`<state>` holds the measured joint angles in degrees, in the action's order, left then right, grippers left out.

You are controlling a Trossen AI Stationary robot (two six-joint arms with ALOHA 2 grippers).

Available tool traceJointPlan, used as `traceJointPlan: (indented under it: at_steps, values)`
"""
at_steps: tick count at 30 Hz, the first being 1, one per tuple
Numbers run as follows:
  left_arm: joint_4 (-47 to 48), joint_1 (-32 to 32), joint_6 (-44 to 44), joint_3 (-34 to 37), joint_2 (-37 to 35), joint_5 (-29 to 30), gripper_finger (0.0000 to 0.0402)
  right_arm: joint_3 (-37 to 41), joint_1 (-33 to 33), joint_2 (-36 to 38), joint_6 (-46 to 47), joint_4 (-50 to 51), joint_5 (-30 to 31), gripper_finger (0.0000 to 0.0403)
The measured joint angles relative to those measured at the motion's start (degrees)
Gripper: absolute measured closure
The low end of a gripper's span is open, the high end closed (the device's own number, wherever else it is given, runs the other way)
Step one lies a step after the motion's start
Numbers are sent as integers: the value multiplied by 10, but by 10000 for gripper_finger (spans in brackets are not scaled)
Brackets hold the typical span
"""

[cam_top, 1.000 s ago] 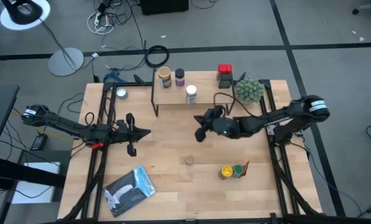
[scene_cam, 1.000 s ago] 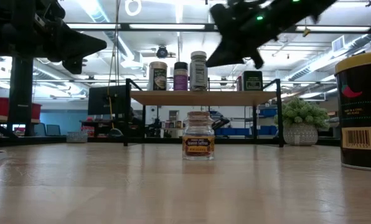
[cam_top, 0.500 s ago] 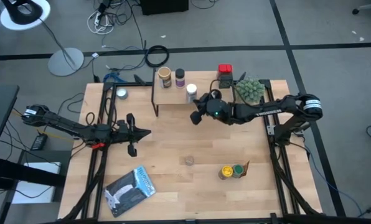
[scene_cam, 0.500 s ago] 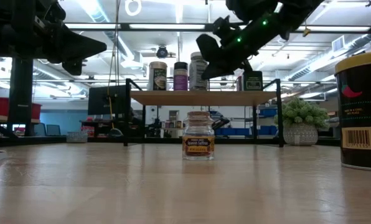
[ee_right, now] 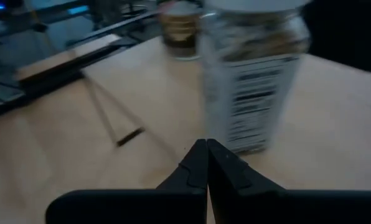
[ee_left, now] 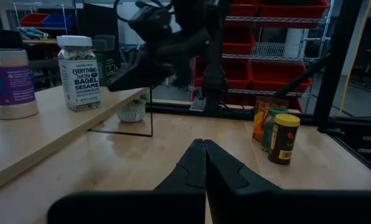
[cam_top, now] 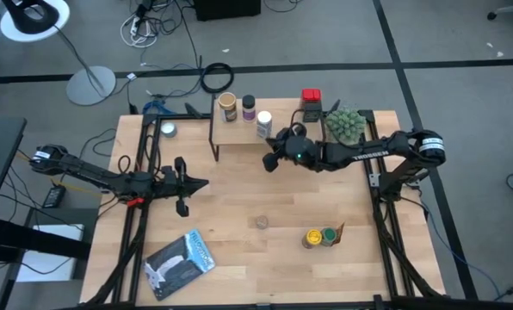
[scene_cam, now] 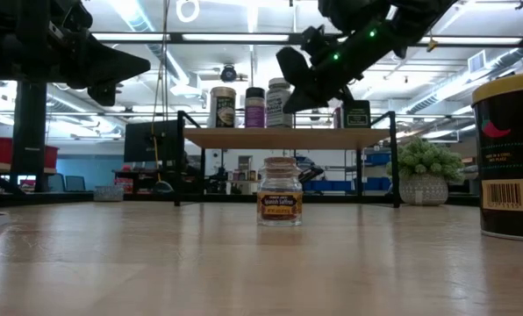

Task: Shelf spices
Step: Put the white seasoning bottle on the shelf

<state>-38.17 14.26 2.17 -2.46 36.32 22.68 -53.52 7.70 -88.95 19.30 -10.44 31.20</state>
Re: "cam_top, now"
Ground black box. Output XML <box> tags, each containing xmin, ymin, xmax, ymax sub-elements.
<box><xmin>194</xmin><ymin>0</ymin><xmax>262</xmax><ymax>22</ymax></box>

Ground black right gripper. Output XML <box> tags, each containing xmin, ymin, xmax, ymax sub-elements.
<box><xmin>263</xmin><ymin>124</ymin><xmax>322</xmax><ymax>172</ymax></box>

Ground red-lid patterned spice tin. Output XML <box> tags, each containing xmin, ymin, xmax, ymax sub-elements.
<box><xmin>300</xmin><ymin>88</ymin><xmax>323</xmax><ymax>104</ymax></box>

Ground white power strip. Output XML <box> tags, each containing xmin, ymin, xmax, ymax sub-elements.
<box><xmin>120</xmin><ymin>15</ymin><xmax>158</xmax><ymax>48</ymax></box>

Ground black aluminium table frame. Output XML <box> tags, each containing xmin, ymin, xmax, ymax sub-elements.
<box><xmin>83</xmin><ymin>98</ymin><xmax>447</xmax><ymax>310</ymax></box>

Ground wooden shelf riser black legs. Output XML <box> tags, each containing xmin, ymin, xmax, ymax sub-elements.
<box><xmin>207</xmin><ymin>95</ymin><xmax>326</xmax><ymax>163</ymax></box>

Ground small silver round tin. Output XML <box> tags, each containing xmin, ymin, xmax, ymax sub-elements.
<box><xmin>160</xmin><ymin>121</ymin><xmax>178</xmax><ymax>139</ymax></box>

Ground long blue cable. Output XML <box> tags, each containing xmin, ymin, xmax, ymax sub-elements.
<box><xmin>419</xmin><ymin>201</ymin><xmax>505</xmax><ymax>298</ymax></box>

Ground yellow cable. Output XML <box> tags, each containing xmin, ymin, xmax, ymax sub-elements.
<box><xmin>49</xmin><ymin>178</ymin><xmax>105</xmax><ymax>198</ymax></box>

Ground orange spice pouch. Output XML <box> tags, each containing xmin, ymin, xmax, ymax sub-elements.
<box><xmin>331</xmin><ymin>222</ymin><xmax>349</xmax><ymax>248</ymax></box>

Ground green-lid spice jar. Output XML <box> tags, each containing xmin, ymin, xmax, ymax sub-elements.
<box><xmin>320</xmin><ymin>226</ymin><xmax>338</xmax><ymax>248</ymax></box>

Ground black power adapter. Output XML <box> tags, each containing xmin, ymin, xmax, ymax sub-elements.
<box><xmin>42</xmin><ymin>184</ymin><xmax>67</xmax><ymax>209</ymax></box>

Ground wide tan-lid jar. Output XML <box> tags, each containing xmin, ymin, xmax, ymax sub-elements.
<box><xmin>217</xmin><ymin>91</ymin><xmax>239</xmax><ymax>123</ymax></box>

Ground white box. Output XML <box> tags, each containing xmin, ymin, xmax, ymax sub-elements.
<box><xmin>15</xmin><ymin>223</ymin><xmax>85</xmax><ymax>283</ymax></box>

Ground yellow-lid spice jar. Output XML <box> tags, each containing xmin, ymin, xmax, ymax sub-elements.
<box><xmin>301</xmin><ymin>228</ymin><xmax>324</xmax><ymax>250</ymax></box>

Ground office chair base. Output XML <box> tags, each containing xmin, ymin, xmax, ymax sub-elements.
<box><xmin>486</xmin><ymin>2</ymin><xmax>513</xmax><ymax>47</ymax></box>

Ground black-lid spice jar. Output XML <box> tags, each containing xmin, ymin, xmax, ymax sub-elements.
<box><xmin>241</xmin><ymin>94</ymin><xmax>257</xmax><ymax>123</ymax></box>

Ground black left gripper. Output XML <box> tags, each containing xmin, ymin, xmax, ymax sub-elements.
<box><xmin>159</xmin><ymin>156</ymin><xmax>209</xmax><ymax>219</ymax></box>

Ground potted green cactus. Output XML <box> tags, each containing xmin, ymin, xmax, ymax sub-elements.
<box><xmin>324</xmin><ymin>106</ymin><xmax>368</xmax><ymax>146</ymax></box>

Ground Yellowstone book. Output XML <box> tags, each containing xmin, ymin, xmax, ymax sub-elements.
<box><xmin>143</xmin><ymin>228</ymin><xmax>217</xmax><ymax>302</ymax></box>

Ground coiled black cable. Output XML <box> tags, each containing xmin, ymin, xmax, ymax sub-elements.
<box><xmin>200</xmin><ymin>62</ymin><xmax>235</xmax><ymax>95</ymax></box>

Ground white-lid spice jar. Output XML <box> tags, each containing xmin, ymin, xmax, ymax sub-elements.
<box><xmin>256</xmin><ymin>110</ymin><xmax>274</xmax><ymax>140</ymax></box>

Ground floor lamp with round base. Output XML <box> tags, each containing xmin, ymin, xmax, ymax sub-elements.
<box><xmin>0</xmin><ymin>0</ymin><xmax>118</xmax><ymax>107</ymax></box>

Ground bundled blue cable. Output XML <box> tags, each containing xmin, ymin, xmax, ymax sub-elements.
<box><xmin>142</xmin><ymin>99</ymin><xmax>167</xmax><ymax>115</ymax></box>

